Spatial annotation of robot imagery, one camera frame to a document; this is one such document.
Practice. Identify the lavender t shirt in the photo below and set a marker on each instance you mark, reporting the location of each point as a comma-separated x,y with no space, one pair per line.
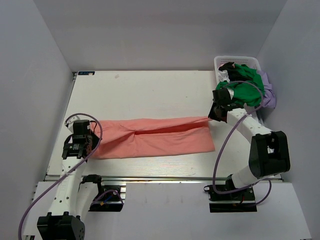
269,98

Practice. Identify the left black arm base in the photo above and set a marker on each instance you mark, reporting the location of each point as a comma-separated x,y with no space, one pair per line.
109,198

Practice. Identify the salmon pink t shirt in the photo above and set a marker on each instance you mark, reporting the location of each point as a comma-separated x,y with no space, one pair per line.
148,137

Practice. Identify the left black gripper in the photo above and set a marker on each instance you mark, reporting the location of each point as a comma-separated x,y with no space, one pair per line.
96,139

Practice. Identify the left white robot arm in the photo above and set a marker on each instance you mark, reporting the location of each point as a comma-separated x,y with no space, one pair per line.
74,194

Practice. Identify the black t shirt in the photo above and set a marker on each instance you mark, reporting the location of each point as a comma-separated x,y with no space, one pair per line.
233,73

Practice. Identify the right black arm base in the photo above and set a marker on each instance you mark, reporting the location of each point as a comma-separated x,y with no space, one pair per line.
242,201

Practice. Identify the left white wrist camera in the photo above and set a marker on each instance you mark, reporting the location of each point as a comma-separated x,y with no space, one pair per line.
69,124

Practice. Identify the white t shirt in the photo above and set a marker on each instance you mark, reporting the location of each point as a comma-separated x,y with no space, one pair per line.
222,76

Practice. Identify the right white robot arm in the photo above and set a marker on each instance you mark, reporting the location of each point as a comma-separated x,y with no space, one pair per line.
269,151

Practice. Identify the blue table label sticker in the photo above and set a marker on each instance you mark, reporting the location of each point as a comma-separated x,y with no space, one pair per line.
86,73

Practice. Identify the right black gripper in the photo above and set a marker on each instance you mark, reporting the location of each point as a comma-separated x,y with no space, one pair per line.
212,116

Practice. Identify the green t shirt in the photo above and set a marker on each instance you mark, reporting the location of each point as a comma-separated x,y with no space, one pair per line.
248,92

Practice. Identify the white plastic laundry basket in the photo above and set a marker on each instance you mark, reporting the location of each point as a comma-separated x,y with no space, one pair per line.
250,61

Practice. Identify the aluminium table edge rail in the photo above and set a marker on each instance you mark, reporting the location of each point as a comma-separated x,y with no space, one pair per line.
160,179

